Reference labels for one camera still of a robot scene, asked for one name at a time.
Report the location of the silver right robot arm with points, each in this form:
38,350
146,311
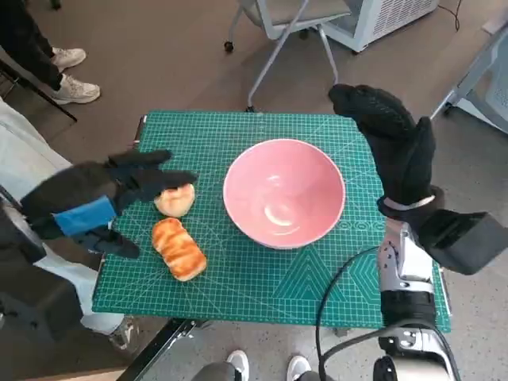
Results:
405,262

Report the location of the pink bowl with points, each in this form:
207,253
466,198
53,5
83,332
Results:
278,186

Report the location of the green cutting mat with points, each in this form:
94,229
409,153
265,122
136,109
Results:
222,285

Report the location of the black stand leg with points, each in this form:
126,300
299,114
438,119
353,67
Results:
51,104

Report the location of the round pale toy bun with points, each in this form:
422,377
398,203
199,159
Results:
176,202

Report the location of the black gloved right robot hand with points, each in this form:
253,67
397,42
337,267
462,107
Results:
401,151

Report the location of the grey mesh-back chair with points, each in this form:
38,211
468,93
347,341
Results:
496,87

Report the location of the grey chair with castors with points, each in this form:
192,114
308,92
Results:
309,12

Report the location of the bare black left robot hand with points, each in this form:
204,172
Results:
83,198

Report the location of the person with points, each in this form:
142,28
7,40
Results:
20,151
24,47

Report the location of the long golden toy bread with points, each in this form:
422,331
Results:
178,248

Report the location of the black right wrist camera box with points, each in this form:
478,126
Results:
460,242

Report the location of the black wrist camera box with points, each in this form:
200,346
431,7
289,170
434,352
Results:
460,242
39,297

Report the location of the white perforated cabinet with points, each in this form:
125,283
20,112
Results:
389,20

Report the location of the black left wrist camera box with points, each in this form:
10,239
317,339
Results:
39,297

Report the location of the white shoe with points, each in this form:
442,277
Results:
298,367
237,365

